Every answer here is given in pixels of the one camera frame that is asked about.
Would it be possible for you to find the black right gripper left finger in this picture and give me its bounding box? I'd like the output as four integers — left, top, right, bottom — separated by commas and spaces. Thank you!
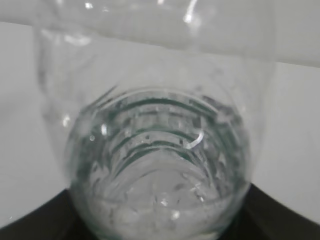
0, 190, 97, 240

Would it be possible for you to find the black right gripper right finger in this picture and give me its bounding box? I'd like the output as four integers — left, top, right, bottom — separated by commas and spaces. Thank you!
219, 184, 320, 240

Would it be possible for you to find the clear green-label water bottle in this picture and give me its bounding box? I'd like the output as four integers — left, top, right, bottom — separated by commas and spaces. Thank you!
34, 0, 275, 240

